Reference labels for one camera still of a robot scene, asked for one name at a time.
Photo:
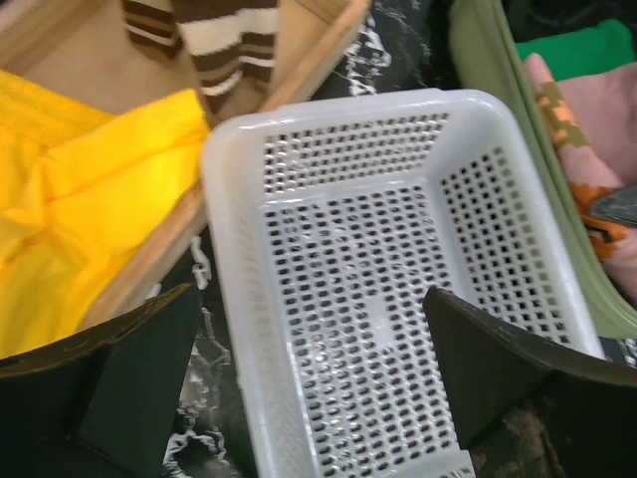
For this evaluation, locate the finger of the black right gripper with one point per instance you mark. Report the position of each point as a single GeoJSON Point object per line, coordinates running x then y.
{"type": "Point", "coordinates": [618, 206]}

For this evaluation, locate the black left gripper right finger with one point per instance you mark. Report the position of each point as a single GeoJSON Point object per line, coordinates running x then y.
{"type": "Point", "coordinates": [524, 406]}

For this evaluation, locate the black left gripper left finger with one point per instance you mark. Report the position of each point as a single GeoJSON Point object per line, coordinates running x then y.
{"type": "Point", "coordinates": [100, 403]}

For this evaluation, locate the pink sweater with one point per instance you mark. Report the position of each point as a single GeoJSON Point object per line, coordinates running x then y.
{"type": "Point", "coordinates": [591, 122]}

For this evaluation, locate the green shirt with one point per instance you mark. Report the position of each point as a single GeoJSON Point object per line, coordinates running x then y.
{"type": "Point", "coordinates": [588, 51]}

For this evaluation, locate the yellow shorts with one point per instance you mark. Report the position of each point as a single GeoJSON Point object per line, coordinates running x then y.
{"type": "Point", "coordinates": [80, 191]}

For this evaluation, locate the white plastic mesh basket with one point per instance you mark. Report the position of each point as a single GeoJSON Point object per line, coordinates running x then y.
{"type": "Point", "coordinates": [330, 221]}

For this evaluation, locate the wooden clothes rack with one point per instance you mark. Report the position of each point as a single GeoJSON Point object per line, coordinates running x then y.
{"type": "Point", "coordinates": [80, 50]}

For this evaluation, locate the brown striped sock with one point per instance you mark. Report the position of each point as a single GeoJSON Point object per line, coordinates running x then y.
{"type": "Point", "coordinates": [230, 44]}

